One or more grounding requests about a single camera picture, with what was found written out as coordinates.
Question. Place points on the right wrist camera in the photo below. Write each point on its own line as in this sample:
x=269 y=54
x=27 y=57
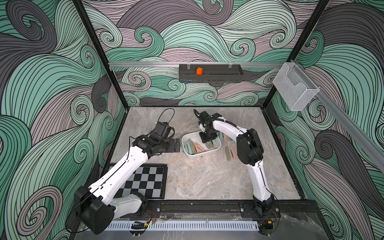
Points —
x=203 y=118

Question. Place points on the pink fruit knife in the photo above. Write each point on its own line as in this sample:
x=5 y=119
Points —
x=233 y=152

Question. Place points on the olive fruit knife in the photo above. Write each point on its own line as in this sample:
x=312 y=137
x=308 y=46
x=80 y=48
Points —
x=228 y=153

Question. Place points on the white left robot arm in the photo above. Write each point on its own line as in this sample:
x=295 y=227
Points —
x=95 y=206

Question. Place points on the black white checkerboard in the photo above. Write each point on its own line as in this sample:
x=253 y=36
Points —
x=149 y=180

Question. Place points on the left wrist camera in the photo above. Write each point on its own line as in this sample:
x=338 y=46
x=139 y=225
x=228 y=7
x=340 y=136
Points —
x=162 y=132

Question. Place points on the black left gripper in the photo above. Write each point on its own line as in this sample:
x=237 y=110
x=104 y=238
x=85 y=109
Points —
x=170 y=148

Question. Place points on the black wall shelf tray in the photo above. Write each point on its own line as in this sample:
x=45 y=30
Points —
x=212 y=74

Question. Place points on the aluminium wall rail right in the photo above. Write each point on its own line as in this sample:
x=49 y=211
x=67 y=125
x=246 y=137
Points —
x=373 y=151

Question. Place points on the white storage box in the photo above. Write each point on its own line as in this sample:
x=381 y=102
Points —
x=194 y=147

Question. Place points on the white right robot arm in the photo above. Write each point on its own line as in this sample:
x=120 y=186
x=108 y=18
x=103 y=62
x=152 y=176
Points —
x=249 y=151

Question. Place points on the aluminium wall rail back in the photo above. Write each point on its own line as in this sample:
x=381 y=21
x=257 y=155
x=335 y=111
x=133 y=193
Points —
x=152 y=64

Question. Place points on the clear acrylic wall holder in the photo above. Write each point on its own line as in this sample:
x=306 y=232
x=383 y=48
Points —
x=295 y=86

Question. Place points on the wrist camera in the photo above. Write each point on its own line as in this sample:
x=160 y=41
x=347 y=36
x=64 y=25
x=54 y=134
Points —
x=162 y=132
x=203 y=118

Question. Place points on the black corner frame post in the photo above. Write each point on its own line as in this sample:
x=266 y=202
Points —
x=95 y=41

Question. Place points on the orange block on shelf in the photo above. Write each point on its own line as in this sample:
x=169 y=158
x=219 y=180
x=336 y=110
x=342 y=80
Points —
x=199 y=71

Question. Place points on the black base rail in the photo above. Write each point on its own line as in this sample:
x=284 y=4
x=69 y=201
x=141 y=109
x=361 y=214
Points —
x=242 y=208

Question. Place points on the aluminium wall rail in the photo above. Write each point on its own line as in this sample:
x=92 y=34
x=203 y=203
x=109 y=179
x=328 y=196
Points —
x=373 y=151
x=152 y=64

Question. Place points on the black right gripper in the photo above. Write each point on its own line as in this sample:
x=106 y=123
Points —
x=206 y=138

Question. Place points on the white slotted cable duct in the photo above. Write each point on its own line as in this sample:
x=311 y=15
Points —
x=205 y=226

